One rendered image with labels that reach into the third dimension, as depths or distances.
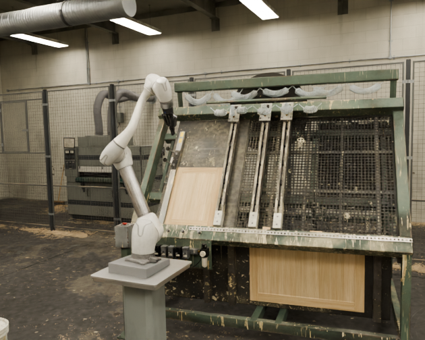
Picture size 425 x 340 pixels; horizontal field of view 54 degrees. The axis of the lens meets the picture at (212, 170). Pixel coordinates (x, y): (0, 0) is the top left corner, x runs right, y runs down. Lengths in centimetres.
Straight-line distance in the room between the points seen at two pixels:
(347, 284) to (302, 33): 577
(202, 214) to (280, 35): 557
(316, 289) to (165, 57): 690
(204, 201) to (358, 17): 556
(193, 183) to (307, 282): 125
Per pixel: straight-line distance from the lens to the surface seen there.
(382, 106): 372
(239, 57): 865
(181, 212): 354
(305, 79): 417
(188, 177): 368
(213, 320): 357
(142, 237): 280
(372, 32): 819
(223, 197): 341
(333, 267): 345
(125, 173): 302
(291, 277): 352
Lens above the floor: 165
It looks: 5 degrees down
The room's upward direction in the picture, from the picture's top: 1 degrees counter-clockwise
